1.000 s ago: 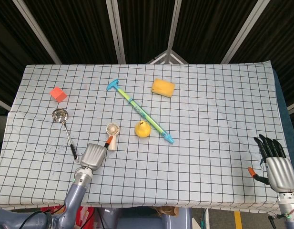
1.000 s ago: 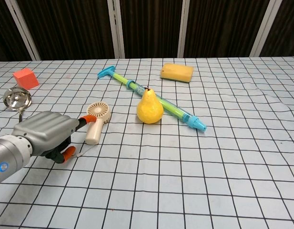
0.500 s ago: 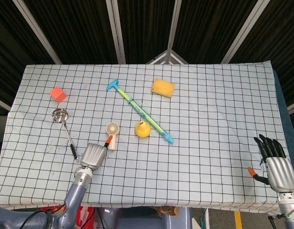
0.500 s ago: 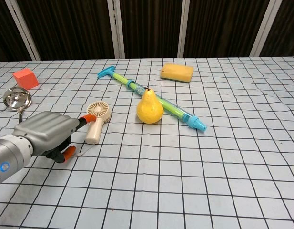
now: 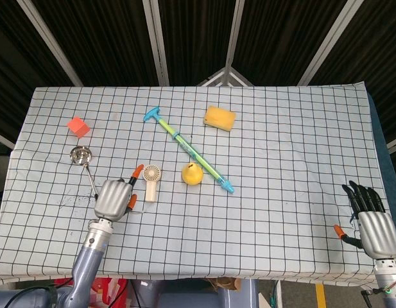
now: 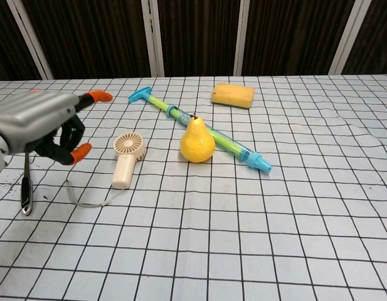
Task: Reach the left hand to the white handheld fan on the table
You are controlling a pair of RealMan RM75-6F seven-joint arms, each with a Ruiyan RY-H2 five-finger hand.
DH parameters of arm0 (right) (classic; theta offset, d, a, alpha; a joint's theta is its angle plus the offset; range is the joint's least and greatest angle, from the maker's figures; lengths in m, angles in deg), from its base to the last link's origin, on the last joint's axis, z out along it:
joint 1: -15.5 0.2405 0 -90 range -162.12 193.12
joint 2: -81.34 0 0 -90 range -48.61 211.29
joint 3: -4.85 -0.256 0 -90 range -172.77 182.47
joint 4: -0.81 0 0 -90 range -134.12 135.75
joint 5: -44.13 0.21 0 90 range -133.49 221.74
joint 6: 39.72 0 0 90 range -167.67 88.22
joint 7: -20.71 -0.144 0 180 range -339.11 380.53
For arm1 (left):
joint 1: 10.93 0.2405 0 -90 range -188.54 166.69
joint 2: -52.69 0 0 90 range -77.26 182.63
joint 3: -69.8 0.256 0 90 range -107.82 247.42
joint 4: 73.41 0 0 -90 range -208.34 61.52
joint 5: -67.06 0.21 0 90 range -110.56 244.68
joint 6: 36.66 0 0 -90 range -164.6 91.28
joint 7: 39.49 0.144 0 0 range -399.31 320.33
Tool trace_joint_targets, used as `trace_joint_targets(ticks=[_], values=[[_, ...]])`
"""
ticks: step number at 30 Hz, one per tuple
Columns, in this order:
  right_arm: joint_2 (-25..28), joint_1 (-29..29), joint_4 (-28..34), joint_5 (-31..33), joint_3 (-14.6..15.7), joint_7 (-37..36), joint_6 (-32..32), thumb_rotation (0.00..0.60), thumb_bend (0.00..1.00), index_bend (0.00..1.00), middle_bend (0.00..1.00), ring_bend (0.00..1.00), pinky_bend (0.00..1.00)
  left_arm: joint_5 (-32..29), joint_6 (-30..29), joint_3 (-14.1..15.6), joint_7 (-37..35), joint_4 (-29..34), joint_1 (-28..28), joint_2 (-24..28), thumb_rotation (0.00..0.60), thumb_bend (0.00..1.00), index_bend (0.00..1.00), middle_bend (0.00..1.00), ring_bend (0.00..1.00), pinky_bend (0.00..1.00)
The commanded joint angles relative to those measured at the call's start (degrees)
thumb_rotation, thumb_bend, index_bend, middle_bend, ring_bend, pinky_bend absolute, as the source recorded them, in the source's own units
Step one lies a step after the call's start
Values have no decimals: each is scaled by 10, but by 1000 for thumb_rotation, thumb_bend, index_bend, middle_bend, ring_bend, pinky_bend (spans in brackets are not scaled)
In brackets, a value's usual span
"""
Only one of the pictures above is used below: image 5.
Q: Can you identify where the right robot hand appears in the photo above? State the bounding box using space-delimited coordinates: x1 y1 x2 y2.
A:
333 180 396 261

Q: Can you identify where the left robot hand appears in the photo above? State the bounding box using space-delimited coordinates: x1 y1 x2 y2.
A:
94 164 144 222

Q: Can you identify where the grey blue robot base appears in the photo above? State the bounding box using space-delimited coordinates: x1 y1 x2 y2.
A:
128 278 259 308

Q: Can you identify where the beige handheld fan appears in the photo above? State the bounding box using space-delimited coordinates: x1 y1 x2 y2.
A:
142 164 162 203

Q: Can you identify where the red cube block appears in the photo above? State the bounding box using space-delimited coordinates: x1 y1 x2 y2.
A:
67 117 90 139

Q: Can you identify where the yellow pear toy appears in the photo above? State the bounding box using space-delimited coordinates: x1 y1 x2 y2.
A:
181 162 204 186

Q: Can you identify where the blue green water squirter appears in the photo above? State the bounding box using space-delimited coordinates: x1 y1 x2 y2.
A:
143 107 236 194

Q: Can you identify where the red patterned bag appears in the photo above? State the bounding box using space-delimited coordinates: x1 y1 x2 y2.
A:
55 277 128 308

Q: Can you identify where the white checkered tablecloth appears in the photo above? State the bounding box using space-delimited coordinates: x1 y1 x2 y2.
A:
0 81 396 287

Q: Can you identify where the yellow sponge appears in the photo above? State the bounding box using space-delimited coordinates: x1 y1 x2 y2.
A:
203 105 237 132

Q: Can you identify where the brown paper scrap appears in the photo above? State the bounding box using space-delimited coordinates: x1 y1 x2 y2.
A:
207 278 243 291

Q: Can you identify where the steel ladle with black handle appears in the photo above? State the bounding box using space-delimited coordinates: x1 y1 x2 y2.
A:
69 146 99 200

